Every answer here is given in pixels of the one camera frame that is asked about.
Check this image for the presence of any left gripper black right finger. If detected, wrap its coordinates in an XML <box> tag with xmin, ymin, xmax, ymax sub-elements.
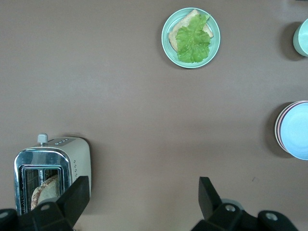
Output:
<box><xmin>191</xmin><ymin>177</ymin><xmax>299</xmax><ymax>231</ymax></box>

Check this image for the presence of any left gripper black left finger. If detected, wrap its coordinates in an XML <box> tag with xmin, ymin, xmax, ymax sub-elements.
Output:
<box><xmin>0</xmin><ymin>176</ymin><xmax>90</xmax><ymax>231</ymax></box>

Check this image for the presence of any wide pink bowl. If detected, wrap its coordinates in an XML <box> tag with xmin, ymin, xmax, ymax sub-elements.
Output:
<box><xmin>276</xmin><ymin>101</ymin><xmax>308</xmax><ymax>156</ymax></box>

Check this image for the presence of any wide blue bowl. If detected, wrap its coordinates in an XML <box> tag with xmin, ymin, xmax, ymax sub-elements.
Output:
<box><xmin>279</xmin><ymin>103</ymin><xmax>308</xmax><ymax>161</ymax></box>

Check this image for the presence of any brown bread slice in toaster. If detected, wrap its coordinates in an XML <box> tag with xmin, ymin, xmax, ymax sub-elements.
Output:
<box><xmin>30</xmin><ymin>174</ymin><xmax>60</xmax><ymax>210</ymax></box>

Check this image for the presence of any beige chrome toaster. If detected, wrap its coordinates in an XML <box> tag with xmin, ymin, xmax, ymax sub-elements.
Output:
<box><xmin>13</xmin><ymin>133</ymin><xmax>92</xmax><ymax>216</ymax></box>

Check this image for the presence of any wide beige bowl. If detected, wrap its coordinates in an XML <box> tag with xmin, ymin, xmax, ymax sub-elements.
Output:
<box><xmin>274</xmin><ymin>100</ymin><xmax>308</xmax><ymax>154</ymax></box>

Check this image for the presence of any green plate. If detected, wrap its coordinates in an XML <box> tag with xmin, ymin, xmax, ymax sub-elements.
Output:
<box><xmin>161</xmin><ymin>7</ymin><xmax>221</xmax><ymax>69</ymax></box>

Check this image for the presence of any green lettuce leaf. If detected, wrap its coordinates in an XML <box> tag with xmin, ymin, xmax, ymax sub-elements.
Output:
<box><xmin>175</xmin><ymin>13</ymin><xmax>212</xmax><ymax>64</ymax></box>

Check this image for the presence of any toast bread slice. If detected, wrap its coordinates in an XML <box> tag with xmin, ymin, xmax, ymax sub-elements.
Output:
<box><xmin>168</xmin><ymin>9</ymin><xmax>215</xmax><ymax>51</ymax></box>

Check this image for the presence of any small green bowl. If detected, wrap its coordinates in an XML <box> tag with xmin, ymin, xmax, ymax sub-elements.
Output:
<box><xmin>293</xmin><ymin>18</ymin><xmax>308</xmax><ymax>57</ymax></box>

